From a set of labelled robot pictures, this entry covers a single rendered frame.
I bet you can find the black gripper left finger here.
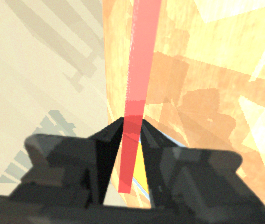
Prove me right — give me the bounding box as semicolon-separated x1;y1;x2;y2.
24;117;124;204

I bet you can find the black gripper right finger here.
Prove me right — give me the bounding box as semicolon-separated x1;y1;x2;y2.
140;119;243;209

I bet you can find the red square plate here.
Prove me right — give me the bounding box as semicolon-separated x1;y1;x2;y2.
118;0;162;193

